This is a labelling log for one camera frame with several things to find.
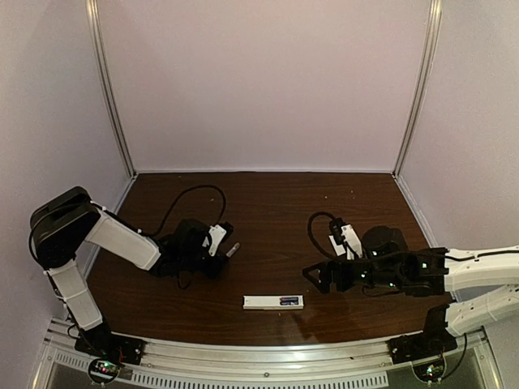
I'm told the clear tester screwdriver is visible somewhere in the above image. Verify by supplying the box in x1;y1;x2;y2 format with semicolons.
225;242;240;259

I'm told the white remote control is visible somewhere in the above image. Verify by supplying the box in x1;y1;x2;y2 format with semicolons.
242;295;304;310

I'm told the white battery cover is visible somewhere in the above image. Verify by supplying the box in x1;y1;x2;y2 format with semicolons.
328;235;345;256

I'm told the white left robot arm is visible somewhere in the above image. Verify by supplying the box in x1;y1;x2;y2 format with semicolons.
28;186;234;331

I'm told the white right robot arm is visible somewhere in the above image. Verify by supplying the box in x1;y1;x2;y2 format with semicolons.
302;226;518;337

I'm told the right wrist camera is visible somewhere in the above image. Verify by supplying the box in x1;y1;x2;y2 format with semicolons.
328;218;363;260

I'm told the right black camera cable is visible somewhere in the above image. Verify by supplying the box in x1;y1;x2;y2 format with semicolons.
307;212;345;260

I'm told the black camera cable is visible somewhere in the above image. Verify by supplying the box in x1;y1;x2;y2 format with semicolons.
307;212;345;260
139;185;227;238

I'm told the left black camera cable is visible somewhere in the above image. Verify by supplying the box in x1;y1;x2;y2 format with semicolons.
139;185;227;238

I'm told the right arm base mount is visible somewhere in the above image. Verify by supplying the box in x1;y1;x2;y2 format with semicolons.
387;304;457;384

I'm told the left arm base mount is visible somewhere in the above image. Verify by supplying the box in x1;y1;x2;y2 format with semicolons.
75;320;145;387

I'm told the right aluminium frame post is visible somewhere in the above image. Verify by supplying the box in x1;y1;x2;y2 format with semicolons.
392;0;443;179

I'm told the aluminium frame post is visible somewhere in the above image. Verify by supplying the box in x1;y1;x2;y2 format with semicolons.
392;0;443;179
85;0;137;178

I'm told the left aluminium frame post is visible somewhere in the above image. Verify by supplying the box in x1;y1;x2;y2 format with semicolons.
85;0;137;178

